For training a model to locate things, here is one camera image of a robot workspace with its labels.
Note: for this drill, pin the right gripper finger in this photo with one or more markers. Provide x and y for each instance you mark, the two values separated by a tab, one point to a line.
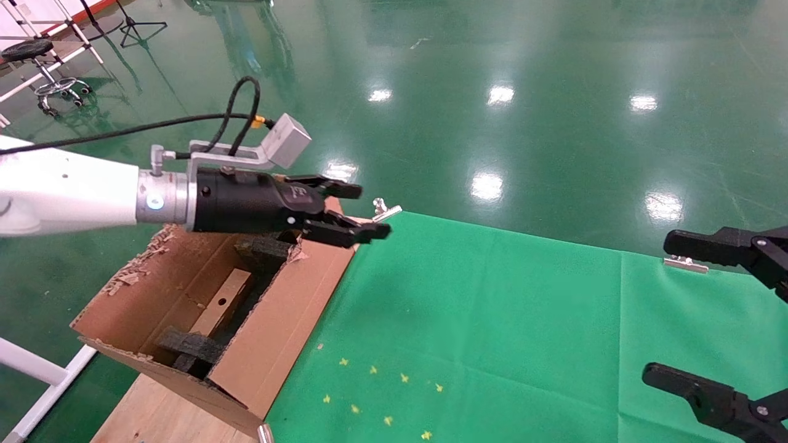
739	246
714	400

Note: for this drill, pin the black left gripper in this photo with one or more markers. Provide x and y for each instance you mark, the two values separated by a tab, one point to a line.
246	200

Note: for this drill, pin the small cardboard box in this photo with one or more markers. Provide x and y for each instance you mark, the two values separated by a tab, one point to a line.
221	301

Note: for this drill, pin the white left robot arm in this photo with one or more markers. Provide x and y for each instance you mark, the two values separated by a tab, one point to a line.
61	191

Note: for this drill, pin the large open cardboard carton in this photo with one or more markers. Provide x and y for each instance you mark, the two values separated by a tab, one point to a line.
277	326

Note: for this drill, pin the black foam insert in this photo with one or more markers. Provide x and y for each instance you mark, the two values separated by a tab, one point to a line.
191	344
265	249

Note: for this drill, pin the green cloth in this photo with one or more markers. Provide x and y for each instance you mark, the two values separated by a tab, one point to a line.
554	320

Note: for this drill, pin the black tripod stand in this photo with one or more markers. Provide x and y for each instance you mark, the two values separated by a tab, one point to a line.
130	23

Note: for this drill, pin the black round stand base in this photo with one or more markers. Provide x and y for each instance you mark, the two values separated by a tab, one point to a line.
108	27

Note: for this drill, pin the white metal stand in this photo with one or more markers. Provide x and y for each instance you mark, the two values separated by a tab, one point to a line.
31	364

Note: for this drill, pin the black round stool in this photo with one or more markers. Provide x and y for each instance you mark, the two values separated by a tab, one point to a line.
28	49

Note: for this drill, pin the white frame table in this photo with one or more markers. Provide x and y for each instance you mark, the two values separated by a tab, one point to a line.
84	37

